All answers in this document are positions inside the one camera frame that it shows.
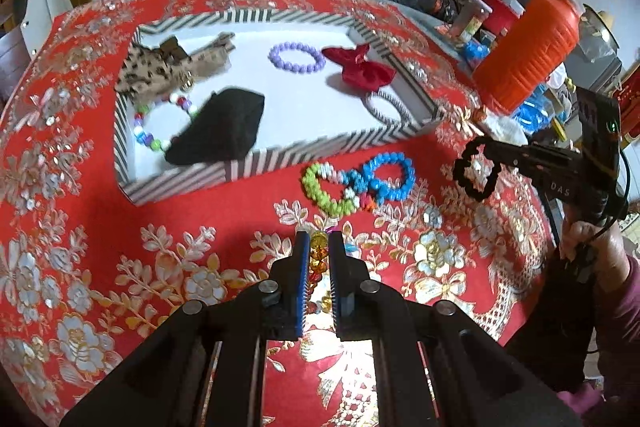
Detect blue bead bracelet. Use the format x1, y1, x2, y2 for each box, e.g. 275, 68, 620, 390
344, 150, 418, 207

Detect right hand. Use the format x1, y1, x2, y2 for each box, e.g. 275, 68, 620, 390
559, 205, 630, 293

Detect metal pot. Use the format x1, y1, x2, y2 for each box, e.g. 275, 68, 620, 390
564, 4, 623, 91

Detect green pastel flower bracelet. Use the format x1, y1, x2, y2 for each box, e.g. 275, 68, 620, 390
300, 160, 377, 218

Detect black bead bracelet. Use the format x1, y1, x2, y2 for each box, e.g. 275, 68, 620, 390
451, 135, 504, 203

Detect white striped hair tie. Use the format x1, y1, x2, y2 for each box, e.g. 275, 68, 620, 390
360, 89, 417, 126

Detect black fabric pouch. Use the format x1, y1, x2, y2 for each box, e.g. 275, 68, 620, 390
165, 88, 265, 167

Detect multicolour bead bracelet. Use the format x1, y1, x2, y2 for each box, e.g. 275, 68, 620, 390
131, 92, 201, 153

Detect striped white tray box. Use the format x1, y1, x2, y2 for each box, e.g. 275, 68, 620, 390
114, 9, 438, 206

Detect leopard print scrunchie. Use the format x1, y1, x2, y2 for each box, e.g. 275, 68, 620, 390
115, 42, 194, 104

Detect red floral tablecloth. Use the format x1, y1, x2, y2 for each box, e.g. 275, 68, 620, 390
1, 0, 551, 426

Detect clear plastic jar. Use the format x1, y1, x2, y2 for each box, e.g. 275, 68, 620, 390
449, 0, 492, 44

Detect purple bead bracelet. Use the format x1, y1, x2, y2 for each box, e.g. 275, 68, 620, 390
268, 41, 328, 76

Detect white work glove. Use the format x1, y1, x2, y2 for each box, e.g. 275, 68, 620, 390
473, 107, 528, 146

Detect red velvet bow scrunchie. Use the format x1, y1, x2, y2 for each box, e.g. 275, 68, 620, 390
321, 43, 396, 93

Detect blue plastic bag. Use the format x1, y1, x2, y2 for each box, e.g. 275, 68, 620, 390
511, 84, 555, 135

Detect orange thermos flask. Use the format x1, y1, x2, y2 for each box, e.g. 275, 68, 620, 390
472, 0, 585, 116

